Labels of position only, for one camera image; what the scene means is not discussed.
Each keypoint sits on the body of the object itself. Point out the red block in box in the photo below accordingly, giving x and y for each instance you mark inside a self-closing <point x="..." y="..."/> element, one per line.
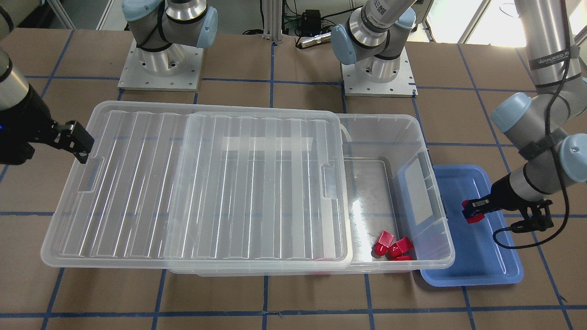
<point x="382" y="244"/>
<point x="402" y="247"/>
<point x="402" y="258"/>

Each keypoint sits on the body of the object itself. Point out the silver robot arm with tray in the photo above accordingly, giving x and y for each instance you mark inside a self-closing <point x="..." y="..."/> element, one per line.
<point x="379" y="29"/>

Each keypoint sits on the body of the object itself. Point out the black gripper tray side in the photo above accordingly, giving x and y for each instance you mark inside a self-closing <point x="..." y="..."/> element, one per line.
<point x="503" y="191"/>

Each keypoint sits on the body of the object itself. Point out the red block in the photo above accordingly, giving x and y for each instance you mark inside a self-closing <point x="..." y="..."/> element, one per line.
<point x="471" y="212"/>
<point x="402" y="247"/>
<point x="402" y="258"/>
<point x="382" y="244"/>

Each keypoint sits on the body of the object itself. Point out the blue plastic tray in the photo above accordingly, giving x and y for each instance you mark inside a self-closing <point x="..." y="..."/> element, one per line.
<point x="478" y="260"/>

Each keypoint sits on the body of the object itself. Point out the silver robot arm with lid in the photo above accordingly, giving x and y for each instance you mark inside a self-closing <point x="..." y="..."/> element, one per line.
<point x="169" y="39"/>

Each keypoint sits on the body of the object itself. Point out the clear plastic storage box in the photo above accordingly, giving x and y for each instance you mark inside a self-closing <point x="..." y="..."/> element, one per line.
<point x="394" y="192"/>

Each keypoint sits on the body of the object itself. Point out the clear plastic box lid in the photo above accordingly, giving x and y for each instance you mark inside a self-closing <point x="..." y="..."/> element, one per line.
<point x="114" y="210"/>

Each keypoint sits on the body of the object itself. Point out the black gripper lid side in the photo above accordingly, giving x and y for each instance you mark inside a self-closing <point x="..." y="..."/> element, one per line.
<point x="28" y="120"/>

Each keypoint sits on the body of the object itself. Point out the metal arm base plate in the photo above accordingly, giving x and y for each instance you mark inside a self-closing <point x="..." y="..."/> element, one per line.
<point x="177" y="68"/>
<point x="375" y="77"/>

